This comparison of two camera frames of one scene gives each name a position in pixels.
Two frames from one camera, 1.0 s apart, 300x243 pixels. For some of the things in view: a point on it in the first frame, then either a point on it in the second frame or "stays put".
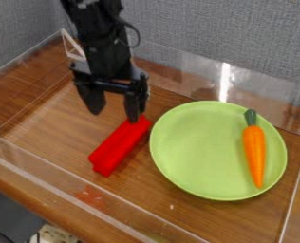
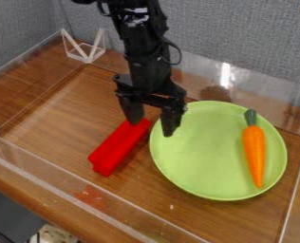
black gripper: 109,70 -> 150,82
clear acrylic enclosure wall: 212,169 stays put
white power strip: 53,233 stays put
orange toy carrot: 255,140 stays put
